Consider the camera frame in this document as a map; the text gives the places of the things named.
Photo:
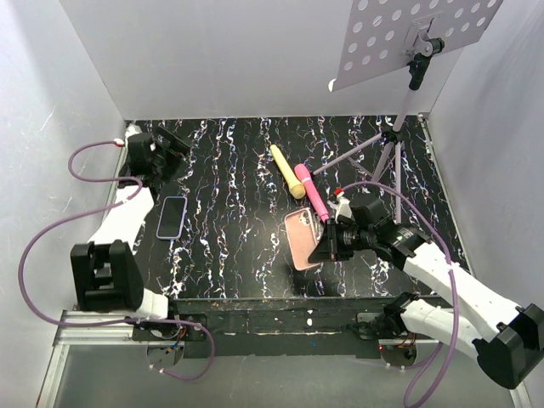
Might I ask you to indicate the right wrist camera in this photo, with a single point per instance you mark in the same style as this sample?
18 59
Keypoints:
340 206

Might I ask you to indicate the pink phone case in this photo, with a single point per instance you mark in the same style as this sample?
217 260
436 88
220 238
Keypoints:
301 237

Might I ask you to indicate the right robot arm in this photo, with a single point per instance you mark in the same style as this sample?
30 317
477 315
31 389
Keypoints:
504 338

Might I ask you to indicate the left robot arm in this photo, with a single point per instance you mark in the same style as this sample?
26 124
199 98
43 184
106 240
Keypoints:
106 275

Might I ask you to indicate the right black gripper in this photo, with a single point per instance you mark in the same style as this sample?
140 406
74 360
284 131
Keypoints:
328 247

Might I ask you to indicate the purple music stand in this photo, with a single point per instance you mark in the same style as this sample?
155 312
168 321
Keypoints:
385 36

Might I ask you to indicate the pink toy microphone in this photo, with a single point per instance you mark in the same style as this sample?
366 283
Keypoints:
304 176

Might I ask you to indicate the yellow toy microphone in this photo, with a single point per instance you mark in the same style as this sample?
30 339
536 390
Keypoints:
295 187

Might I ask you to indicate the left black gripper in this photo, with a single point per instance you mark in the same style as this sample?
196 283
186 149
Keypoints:
178 149

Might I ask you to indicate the phone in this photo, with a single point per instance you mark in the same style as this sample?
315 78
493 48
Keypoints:
171 220

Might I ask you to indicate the black base frame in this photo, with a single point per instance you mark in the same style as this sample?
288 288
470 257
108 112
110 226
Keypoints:
293 326

